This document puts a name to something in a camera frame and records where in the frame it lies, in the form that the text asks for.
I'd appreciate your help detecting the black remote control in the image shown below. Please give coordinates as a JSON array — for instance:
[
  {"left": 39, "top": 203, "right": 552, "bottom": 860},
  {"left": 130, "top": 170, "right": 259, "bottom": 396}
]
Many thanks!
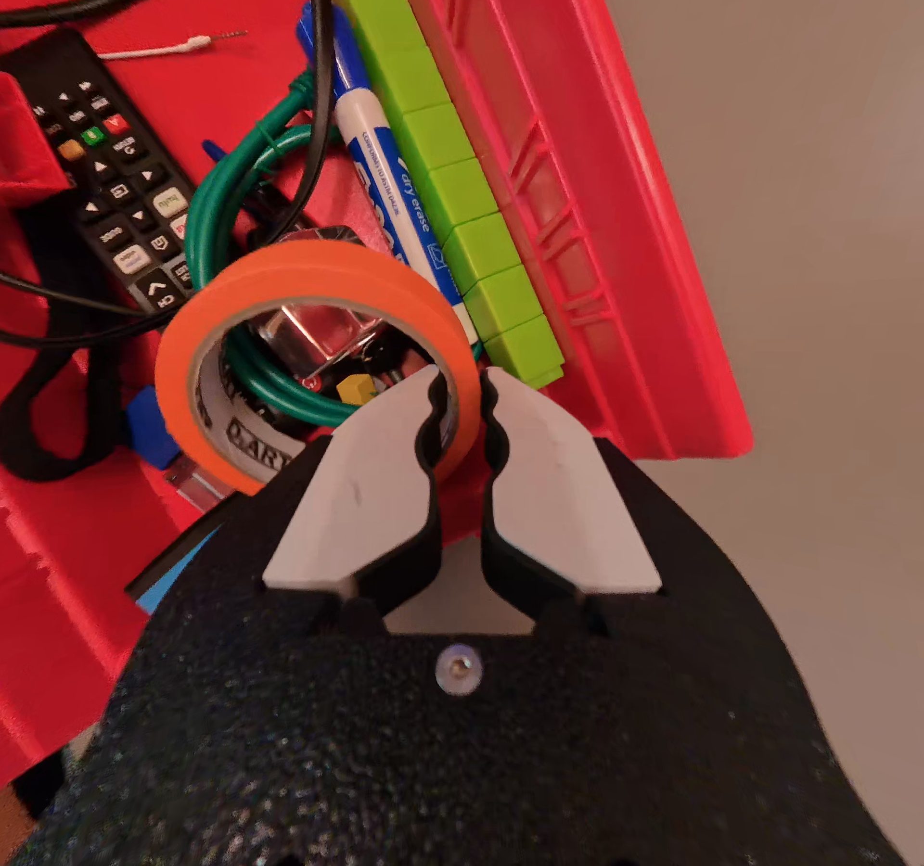
[{"left": 0, "top": 29, "right": 197, "bottom": 317}]

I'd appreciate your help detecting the black strap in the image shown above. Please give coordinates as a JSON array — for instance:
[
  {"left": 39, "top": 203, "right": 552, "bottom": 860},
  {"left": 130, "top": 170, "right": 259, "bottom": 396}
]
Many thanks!
[{"left": 0, "top": 330, "right": 134, "bottom": 486}]

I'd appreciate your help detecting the black cable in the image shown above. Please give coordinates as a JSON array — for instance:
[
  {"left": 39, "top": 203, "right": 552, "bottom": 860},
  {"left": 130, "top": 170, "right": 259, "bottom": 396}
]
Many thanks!
[{"left": 0, "top": 0, "right": 336, "bottom": 347}]

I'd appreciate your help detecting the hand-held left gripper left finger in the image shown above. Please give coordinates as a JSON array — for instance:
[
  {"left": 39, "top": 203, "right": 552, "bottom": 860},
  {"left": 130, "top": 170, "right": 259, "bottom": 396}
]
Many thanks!
[{"left": 263, "top": 366, "right": 449, "bottom": 614}]

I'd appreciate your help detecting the blue and white marker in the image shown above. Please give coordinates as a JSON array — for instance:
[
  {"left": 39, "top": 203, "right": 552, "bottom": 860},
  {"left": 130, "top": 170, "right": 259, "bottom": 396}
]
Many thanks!
[{"left": 298, "top": 3, "right": 479, "bottom": 349}]

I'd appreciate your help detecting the white wire with red tip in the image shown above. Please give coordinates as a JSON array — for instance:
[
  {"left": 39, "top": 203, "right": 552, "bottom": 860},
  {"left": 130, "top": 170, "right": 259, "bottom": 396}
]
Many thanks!
[{"left": 97, "top": 31, "right": 248, "bottom": 63}]

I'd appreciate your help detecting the small yellow block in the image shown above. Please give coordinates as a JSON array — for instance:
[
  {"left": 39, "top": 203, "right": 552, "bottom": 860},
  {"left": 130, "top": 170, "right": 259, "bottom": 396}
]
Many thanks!
[{"left": 334, "top": 371, "right": 381, "bottom": 407}]

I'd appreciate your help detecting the shiny metal clip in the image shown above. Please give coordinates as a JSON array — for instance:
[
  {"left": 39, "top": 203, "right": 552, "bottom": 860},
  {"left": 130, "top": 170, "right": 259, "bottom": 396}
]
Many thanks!
[{"left": 260, "top": 304, "right": 394, "bottom": 379}]

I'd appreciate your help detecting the green block bar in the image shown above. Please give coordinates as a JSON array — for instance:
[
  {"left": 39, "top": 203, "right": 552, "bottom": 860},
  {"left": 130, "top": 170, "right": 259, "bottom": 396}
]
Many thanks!
[{"left": 324, "top": 0, "right": 567, "bottom": 389}]

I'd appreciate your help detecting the red plastic bin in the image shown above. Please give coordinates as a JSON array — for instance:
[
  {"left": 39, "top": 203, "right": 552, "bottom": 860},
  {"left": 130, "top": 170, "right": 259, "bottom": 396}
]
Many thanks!
[{"left": 0, "top": 0, "right": 755, "bottom": 795}]

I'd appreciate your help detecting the blue and black sponge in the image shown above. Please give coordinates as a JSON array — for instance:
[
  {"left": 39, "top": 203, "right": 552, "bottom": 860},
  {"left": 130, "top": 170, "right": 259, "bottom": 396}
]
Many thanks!
[{"left": 128, "top": 520, "right": 235, "bottom": 616}]

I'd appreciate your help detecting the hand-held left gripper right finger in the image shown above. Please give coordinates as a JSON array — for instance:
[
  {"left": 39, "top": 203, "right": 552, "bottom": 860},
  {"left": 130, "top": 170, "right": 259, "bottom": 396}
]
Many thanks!
[{"left": 481, "top": 366, "right": 662, "bottom": 622}]

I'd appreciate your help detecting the orange tape roll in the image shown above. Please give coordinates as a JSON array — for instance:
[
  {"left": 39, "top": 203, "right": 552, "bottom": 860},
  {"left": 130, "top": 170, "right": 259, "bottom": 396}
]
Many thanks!
[{"left": 155, "top": 242, "right": 482, "bottom": 496}]

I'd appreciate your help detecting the green cable coil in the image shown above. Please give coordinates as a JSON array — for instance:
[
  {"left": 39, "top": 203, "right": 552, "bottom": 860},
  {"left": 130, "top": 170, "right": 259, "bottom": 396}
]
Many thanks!
[{"left": 184, "top": 65, "right": 477, "bottom": 435}]

